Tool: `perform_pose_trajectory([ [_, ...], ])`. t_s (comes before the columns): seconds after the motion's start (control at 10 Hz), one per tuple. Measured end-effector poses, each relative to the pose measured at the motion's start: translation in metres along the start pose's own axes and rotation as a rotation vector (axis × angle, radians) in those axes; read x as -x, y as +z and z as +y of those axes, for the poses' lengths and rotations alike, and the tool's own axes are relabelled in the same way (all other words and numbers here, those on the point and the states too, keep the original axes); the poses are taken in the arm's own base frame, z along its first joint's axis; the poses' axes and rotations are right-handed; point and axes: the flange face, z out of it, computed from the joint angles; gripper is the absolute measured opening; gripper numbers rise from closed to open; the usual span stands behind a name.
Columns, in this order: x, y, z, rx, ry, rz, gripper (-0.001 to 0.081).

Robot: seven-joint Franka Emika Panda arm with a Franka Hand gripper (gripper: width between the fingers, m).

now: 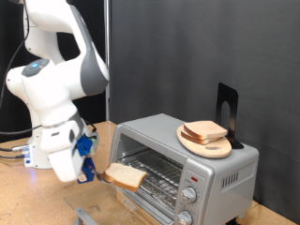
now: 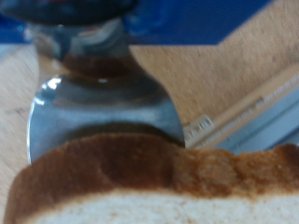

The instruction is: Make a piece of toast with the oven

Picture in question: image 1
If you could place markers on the white bread slice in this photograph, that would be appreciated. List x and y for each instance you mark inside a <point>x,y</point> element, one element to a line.
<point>125,176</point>

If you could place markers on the metal spatula with blue block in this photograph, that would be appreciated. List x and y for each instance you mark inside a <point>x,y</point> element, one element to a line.
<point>89,168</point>

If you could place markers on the silver metal pole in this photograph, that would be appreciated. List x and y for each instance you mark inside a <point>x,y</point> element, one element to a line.
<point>107,31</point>

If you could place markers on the black metal bookend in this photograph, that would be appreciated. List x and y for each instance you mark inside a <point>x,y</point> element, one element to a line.
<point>223,97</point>

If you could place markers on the silver toaster oven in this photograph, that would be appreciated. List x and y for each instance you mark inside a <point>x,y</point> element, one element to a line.
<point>225,162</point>

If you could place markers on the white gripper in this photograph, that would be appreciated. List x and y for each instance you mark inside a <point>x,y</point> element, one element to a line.
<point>65,165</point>

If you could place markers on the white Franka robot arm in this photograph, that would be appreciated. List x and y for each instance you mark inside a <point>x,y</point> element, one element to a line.
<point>53,93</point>

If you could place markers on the round wooden board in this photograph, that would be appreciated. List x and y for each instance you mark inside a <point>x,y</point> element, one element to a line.
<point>212,151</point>

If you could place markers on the toasted bread slice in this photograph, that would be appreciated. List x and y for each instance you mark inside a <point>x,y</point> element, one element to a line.
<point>204,129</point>
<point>190,138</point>

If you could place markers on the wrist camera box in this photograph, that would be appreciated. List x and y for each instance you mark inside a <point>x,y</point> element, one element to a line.
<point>94,142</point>

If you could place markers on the black fabric backdrop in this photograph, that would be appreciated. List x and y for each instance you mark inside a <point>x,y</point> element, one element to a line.
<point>9,31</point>

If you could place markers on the silver oven knob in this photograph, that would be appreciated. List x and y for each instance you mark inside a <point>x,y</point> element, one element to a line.
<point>184,218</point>
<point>189,195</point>

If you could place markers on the grey fabric backdrop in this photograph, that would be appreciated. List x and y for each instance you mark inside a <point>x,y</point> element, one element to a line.
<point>187,47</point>

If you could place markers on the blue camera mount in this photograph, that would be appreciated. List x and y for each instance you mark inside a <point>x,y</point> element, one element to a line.
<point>84,145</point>

